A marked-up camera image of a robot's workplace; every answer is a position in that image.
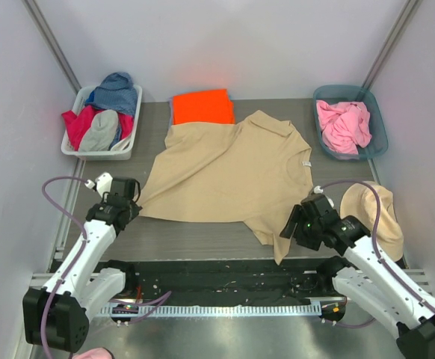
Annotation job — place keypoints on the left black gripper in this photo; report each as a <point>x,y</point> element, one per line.
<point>128,204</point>

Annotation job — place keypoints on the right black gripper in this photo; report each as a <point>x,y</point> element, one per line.
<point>294,224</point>

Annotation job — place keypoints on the beige t shirt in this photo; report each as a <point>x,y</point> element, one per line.
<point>252,172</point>

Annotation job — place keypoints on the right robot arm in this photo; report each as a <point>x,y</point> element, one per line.
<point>363,272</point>

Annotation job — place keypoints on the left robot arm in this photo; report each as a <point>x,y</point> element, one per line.
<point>59,313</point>

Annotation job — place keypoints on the grey garment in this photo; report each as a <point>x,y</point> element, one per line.
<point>103,133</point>

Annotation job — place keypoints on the beige bucket hat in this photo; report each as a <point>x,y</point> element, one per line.
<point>359,201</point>

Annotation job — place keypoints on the magenta garment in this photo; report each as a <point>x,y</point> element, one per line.
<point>77,124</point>

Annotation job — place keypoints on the blue patterned garment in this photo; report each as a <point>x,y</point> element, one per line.
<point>116,92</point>

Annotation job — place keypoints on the pink crumpled t shirt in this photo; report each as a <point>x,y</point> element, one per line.
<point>344,126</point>

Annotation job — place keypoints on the teal plastic basin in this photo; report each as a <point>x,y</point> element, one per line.
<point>333,94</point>

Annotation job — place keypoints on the orange folded t shirt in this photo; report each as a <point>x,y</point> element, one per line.
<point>206,106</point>

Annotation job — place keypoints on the pink object bottom edge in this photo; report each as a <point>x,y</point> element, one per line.
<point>97,353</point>

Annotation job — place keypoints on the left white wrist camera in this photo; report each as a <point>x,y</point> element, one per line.
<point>101,184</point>

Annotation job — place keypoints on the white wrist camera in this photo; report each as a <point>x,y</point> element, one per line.
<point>101,184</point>
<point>319,190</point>

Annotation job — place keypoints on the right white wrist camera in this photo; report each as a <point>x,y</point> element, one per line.
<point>319,190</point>

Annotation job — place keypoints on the white slotted cable duct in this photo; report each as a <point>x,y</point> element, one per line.
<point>112,310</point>

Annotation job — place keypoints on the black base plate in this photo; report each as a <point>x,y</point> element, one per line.
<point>229,283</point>

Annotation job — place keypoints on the left aluminium corner post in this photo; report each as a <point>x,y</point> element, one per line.
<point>46,32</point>

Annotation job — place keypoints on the aluminium corner post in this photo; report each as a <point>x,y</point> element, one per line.
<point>46,32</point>
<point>406,15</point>

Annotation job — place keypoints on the right aluminium corner post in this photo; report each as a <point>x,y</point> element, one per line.
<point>406,15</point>

